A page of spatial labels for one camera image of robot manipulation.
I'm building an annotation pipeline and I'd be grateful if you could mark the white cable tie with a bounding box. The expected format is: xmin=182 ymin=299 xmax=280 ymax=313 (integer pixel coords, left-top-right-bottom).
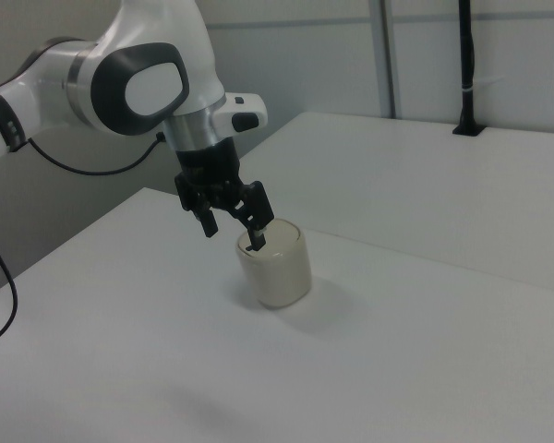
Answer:
xmin=459 ymin=76 xmax=505 ymax=94

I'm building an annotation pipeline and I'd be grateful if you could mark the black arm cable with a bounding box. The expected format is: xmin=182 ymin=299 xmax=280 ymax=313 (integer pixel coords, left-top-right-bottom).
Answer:
xmin=0 ymin=132 xmax=164 ymax=351

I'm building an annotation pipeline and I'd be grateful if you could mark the black pole with clamp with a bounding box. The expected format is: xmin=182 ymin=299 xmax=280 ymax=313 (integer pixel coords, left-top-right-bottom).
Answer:
xmin=452 ymin=0 xmax=486 ymax=137

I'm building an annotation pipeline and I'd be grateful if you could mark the small cream trash can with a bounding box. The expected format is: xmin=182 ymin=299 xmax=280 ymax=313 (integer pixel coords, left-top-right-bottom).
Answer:
xmin=235 ymin=218 xmax=315 ymax=311

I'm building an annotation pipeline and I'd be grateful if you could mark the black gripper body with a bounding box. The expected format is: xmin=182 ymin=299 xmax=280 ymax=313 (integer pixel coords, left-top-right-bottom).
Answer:
xmin=175 ymin=137 xmax=243 ymax=212

